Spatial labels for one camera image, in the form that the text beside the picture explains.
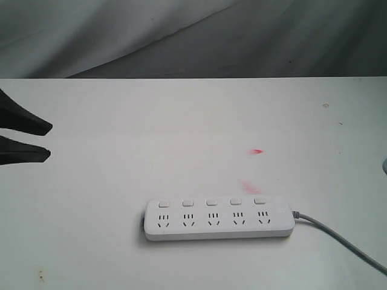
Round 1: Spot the white five-outlet power strip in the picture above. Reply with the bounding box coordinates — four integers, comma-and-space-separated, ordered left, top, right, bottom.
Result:
143, 195, 295, 241

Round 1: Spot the grey backdrop cloth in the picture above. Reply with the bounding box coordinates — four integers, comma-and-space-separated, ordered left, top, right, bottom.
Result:
1, 1, 386, 79

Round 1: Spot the grey power cord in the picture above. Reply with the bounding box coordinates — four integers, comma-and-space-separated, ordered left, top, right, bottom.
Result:
290, 210, 387, 276

